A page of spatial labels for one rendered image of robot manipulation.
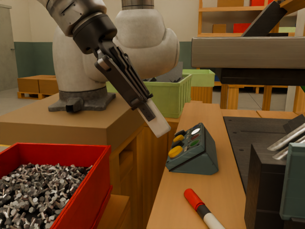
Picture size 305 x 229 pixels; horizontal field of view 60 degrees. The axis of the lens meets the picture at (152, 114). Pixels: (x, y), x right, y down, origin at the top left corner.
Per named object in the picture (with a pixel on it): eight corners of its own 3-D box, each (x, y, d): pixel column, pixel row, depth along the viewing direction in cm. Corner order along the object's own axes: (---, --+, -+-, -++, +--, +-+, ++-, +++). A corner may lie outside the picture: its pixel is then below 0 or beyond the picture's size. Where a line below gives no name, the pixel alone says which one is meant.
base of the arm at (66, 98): (40, 115, 78) (37, 97, 76) (68, 97, 99) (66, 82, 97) (100, 115, 76) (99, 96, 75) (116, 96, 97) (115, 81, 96)
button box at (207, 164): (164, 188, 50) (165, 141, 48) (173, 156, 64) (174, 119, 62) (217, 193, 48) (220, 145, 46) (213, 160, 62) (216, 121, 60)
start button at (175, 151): (169, 160, 49) (166, 155, 49) (171, 154, 52) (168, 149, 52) (183, 153, 48) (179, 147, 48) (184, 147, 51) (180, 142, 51)
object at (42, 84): (17, 98, 590) (15, 78, 578) (42, 92, 665) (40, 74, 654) (64, 101, 556) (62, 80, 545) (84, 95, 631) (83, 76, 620)
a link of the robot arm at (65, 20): (36, 10, 43) (58, 41, 44) (76, -28, 41) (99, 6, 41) (64, 16, 52) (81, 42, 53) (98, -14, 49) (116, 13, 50)
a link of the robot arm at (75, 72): (64, 83, 95) (54, 18, 88) (115, 80, 96) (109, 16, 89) (51, 93, 80) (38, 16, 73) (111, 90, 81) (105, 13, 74)
